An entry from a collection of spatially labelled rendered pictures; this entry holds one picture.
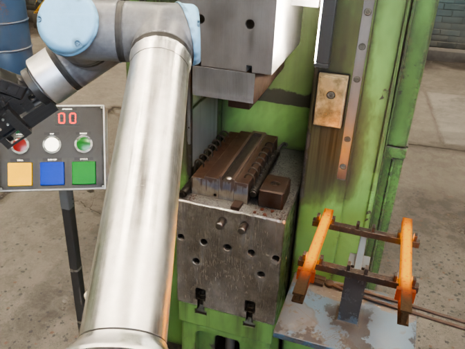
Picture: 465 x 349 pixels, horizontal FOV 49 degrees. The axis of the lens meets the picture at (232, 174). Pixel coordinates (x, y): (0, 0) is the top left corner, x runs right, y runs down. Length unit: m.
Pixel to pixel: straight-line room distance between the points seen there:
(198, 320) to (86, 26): 1.46
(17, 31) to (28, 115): 5.14
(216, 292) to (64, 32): 1.31
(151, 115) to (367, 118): 1.13
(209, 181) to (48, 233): 1.74
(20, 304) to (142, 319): 2.34
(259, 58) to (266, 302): 0.85
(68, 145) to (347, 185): 0.94
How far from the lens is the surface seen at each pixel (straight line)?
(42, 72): 0.92
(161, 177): 0.58
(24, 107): 0.97
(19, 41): 6.13
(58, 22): 0.79
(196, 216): 1.74
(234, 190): 1.71
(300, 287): 1.29
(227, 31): 1.53
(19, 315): 2.77
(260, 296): 1.85
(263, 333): 1.97
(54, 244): 3.19
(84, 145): 1.74
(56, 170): 1.75
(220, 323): 2.00
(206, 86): 1.60
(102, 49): 0.79
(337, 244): 1.91
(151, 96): 0.65
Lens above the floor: 1.81
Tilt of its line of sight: 28 degrees down
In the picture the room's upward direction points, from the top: 3 degrees clockwise
